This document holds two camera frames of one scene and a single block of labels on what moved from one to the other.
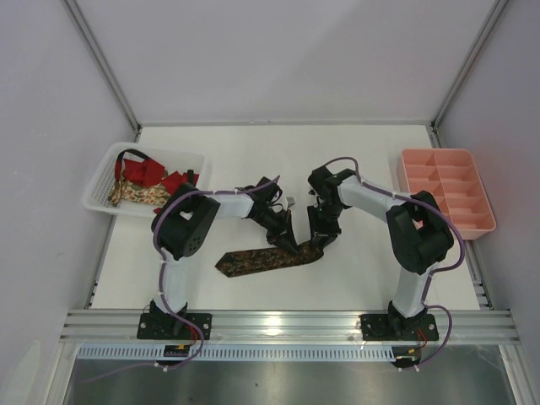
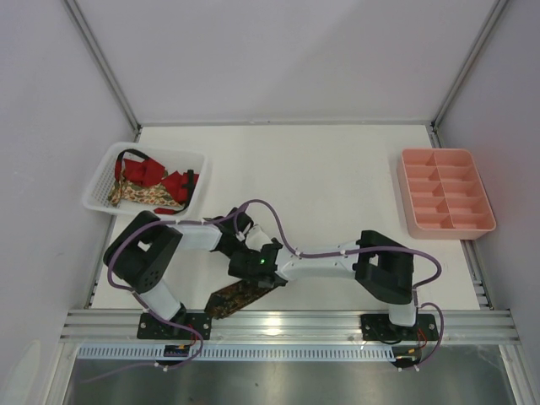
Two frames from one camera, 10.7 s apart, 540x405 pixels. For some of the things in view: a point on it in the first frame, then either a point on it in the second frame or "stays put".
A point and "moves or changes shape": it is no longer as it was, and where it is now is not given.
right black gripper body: [322, 224] -> [251, 275]
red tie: [148, 173] stays put
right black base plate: [382, 327] stays put
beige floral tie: [154, 193] stays put
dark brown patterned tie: [236, 263] moves or changes shape
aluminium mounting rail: [287, 326] stays put
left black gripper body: [281, 228] -> [235, 243]
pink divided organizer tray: [452, 175] stays put
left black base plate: [169, 326] stays put
